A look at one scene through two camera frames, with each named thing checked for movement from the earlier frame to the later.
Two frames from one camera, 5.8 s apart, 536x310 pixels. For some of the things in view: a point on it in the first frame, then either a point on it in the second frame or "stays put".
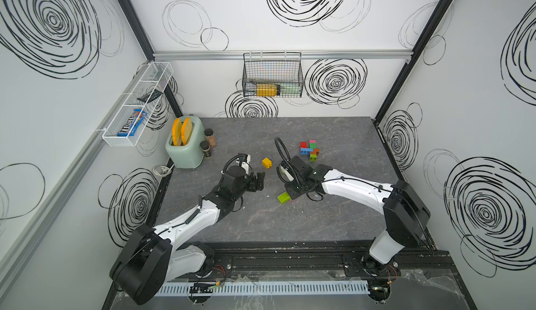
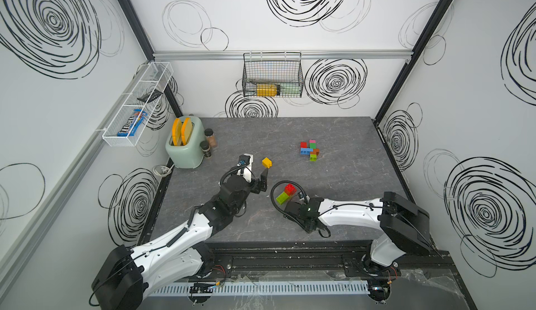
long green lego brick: (284, 197) stays put
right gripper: (288, 189) → (303, 227)
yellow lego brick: (266, 163) stays put
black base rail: (329, 260) stays put
